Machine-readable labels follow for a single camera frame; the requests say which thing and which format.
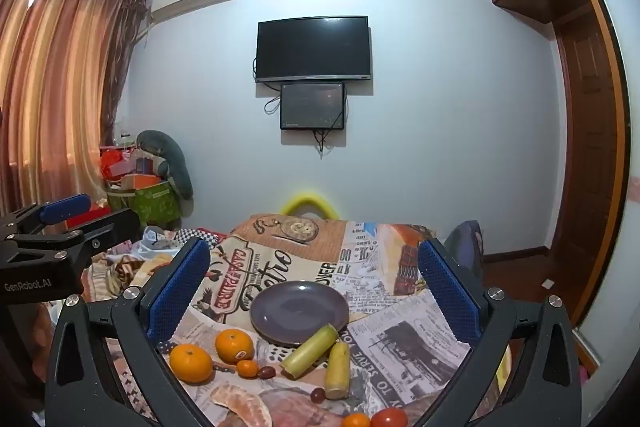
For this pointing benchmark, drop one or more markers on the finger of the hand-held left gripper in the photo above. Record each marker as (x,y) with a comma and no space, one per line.
(65,207)
(112,224)

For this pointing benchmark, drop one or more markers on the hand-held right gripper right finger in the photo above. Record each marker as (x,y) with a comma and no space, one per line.
(447,294)

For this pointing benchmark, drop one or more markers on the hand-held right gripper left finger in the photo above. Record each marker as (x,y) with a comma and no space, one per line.
(175,294)

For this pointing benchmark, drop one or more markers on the large orange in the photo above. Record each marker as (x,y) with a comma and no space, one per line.
(190,363)

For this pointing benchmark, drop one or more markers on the orange with sticker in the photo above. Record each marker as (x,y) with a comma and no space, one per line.
(232,344)

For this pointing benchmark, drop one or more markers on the small kumquat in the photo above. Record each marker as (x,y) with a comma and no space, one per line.
(246,368)

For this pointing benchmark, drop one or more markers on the dark grape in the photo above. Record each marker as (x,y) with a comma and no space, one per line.
(266,373)

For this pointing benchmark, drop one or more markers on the grey round plate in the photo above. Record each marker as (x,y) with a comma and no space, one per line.
(295,312)

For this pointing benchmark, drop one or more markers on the short yellow sugarcane piece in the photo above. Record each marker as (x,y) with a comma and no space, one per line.
(337,369)

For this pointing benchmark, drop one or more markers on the red tomato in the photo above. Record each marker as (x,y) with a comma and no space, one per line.
(389,418)

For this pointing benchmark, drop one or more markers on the long green sugarcane piece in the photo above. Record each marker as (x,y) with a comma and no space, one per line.
(310,351)

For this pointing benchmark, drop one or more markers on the small tangerine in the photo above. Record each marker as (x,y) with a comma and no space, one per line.
(356,421)

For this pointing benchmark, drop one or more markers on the red grape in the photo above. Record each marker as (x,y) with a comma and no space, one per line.
(317,395)

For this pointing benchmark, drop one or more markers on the flat red box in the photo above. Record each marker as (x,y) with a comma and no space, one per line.
(82,219)

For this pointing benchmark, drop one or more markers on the green storage box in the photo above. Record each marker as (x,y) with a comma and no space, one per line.
(150,204)

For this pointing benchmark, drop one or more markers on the orange patterned blanket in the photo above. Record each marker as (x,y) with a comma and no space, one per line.
(115,267)

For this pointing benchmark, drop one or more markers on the white patterned cloth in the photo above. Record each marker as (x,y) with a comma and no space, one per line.
(155,239)

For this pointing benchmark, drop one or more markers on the blue-grey cloth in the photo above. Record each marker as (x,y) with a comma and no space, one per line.
(465,244)

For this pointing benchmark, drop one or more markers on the pile of red orange boxes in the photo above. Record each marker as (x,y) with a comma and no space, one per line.
(117,164)

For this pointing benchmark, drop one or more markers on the black white checkered cloth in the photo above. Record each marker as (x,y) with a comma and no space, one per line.
(192,235)

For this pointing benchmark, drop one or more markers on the grey plush pillow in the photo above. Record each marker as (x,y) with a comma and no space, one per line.
(175,162)

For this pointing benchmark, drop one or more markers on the newspaper print tablecloth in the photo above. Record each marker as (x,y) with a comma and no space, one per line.
(280,257)

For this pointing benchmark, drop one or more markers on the orange pink curtain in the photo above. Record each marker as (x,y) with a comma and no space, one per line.
(55,82)

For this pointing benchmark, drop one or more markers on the peeled tangerine half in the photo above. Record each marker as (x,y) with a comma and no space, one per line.
(242,407)

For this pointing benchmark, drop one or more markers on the pink cloth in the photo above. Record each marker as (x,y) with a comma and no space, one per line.
(584,374)

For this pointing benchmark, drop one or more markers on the brown wooden door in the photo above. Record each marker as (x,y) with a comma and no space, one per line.
(587,157)

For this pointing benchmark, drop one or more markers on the white wall socket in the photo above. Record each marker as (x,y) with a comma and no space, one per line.
(549,283)

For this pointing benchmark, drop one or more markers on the small black wall screen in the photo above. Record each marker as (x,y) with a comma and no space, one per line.
(312,106)

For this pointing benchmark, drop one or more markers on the black wall television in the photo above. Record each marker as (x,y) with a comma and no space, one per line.
(314,49)

